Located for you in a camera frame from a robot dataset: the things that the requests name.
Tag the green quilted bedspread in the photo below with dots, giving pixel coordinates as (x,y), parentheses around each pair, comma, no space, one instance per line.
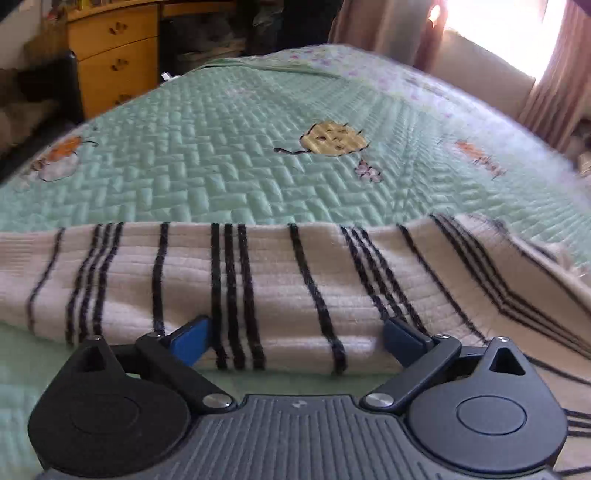
(207,152)

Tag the white black-striped sweater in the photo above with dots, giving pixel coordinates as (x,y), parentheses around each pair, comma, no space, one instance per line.
(286,281)

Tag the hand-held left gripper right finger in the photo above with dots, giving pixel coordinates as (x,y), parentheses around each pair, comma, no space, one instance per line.
(406,341)

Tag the pink curtain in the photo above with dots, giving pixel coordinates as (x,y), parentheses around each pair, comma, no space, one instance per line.
(558,78)
(383,27)

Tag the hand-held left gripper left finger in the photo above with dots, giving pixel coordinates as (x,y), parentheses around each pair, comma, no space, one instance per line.
(191,339)

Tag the black chair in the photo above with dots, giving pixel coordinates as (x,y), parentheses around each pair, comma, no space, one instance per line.
(74,87)

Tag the wooden desk with drawers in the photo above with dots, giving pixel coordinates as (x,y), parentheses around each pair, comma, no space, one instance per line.
(120,55)

